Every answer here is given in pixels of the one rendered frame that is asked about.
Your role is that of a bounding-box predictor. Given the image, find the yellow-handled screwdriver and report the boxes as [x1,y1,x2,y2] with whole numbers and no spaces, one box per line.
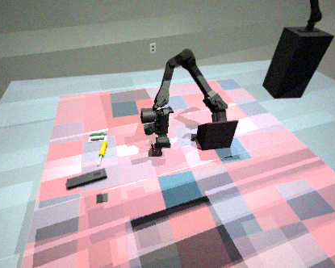
[98,141,107,165]

